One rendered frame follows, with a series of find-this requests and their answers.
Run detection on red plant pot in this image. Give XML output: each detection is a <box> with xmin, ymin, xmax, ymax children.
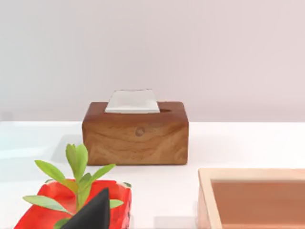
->
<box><xmin>13</xmin><ymin>178</ymin><xmax>132</xmax><ymax>229</ymax></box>

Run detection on shallow salmon-coloured box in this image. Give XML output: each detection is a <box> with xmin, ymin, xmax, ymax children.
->
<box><xmin>197</xmin><ymin>167</ymin><xmax>305</xmax><ymax>229</ymax></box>

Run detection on green leafy plant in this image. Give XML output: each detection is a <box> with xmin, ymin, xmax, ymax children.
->
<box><xmin>22</xmin><ymin>143</ymin><xmax>124</xmax><ymax>229</ymax></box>

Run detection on wooden tissue box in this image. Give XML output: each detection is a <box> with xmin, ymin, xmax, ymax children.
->
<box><xmin>82</xmin><ymin>101</ymin><xmax>189</xmax><ymax>166</ymax></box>

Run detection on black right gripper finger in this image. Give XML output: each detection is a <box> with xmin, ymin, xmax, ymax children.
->
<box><xmin>61</xmin><ymin>187</ymin><xmax>111</xmax><ymax>229</ymax></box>

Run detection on white tissue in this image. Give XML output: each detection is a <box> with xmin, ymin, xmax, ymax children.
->
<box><xmin>104</xmin><ymin>88</ymin><xmax>161</xmax><ymax>114</ymax></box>

